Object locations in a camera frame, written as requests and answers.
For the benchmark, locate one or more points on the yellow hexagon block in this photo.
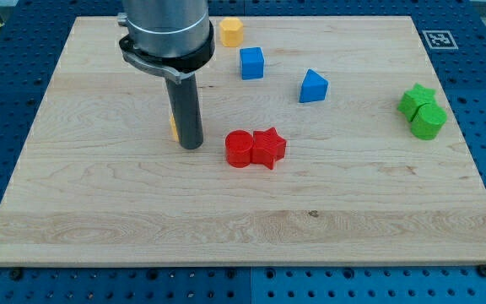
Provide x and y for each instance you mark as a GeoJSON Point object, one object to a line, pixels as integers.
{"type": "Point", "coordinates": [231, 31]}

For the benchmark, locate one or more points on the wooden board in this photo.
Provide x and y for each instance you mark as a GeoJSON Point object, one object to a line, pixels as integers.
{"type": "Point", "coordinates": [100, 182]}

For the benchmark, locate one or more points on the red cylinder block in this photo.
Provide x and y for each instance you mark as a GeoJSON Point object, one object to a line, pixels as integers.
{"type": "Point", "coordinates": [238, 148]}

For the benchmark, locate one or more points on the green cylinder block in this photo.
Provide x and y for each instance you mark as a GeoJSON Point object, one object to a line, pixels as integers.
{"type": "Point", "coordinates": [428, 121]}

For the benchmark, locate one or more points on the green star block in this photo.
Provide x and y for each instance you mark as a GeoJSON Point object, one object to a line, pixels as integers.
{"type": "Point", "coordinates": [414, 98]}

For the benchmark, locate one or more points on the white fiducial marker tag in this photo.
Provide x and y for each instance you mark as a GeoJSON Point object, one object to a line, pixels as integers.
{"type": "Point", "coordinates": [440, 40]}

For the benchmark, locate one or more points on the red star block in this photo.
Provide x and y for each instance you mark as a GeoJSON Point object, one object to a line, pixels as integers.
{"type": "Point", "coordinates": [268, 148]}

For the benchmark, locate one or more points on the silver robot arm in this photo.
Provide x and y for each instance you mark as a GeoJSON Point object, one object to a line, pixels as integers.
{"type": "Point", "coordinates": [167, 38]}

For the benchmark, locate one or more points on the blue triangle block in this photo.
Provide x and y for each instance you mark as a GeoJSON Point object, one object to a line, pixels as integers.
{"type": "Point", "coordinates": [313, 88]}

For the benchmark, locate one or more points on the blue cube block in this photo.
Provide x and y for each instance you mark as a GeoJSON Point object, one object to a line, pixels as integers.
{"type": "Point", "coordinates": [251, 63]}

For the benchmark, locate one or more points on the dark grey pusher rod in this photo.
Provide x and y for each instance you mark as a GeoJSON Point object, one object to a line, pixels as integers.
{"type": "Point", "coordinates": [185, 108]}

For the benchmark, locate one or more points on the yellow block behind rod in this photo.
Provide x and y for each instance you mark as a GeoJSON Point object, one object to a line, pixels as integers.
{"type": "Point", "coordinates": [173, 127]}

